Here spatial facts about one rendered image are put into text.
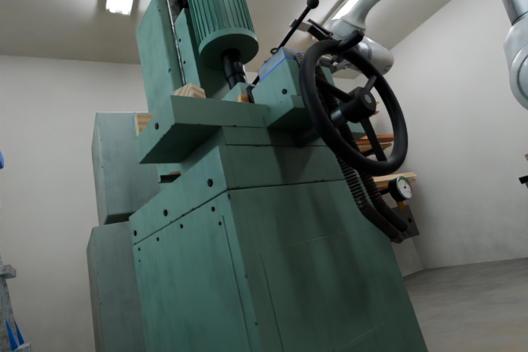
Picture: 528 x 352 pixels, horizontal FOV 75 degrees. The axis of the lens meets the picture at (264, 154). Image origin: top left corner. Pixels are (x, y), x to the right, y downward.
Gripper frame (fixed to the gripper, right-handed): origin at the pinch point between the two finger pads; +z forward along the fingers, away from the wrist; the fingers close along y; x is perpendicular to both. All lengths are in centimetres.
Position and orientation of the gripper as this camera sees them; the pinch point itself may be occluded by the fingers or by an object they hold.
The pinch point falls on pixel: (303, 40)
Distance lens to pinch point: 102.9
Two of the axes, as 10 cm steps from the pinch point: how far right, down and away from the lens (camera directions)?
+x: 5.3, -5.2, -6.7
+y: -3.2, -8.6, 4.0
